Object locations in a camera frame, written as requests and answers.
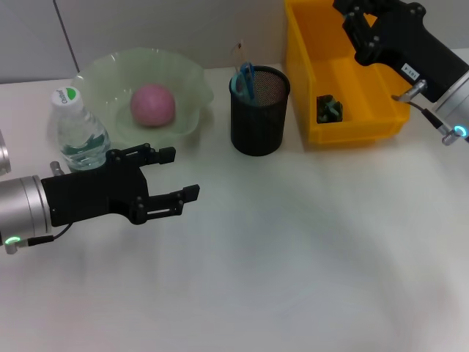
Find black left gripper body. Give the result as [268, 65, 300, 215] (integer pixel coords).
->
[40, 148, 149, 227]

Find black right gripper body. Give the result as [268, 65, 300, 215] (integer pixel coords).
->
[353, 0, 469, 103]

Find clear water bottle green label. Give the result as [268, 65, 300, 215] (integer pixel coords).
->
[50, 87, 112, 173]

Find green plastic wrapper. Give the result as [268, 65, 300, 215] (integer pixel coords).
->
[315, 94, 344, 124]

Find blue and teal scissors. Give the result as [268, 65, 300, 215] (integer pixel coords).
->
[229, 62, 257, 102]

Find clear plastic ruler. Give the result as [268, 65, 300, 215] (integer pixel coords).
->
[231, 39, 247, 74]

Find pink peach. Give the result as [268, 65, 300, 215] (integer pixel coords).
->
[130, 84, 177, 128]

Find light green wavy fruit plate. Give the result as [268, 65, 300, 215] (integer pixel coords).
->
[71, 46, 215, 157]

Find black mesh pen cup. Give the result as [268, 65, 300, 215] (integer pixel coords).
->
[229, 65, 290, 157]

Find yellow plastic storage bin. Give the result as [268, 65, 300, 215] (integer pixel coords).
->
[284, 0, 411, 148]

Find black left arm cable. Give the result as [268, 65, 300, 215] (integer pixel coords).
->
[27, 223, 73, 246]

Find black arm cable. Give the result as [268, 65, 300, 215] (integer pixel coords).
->
[27, 223, 73, 246]
[408, 100, 462, 146]

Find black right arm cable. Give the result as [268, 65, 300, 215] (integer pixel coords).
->
[408, 100, 462, 146]

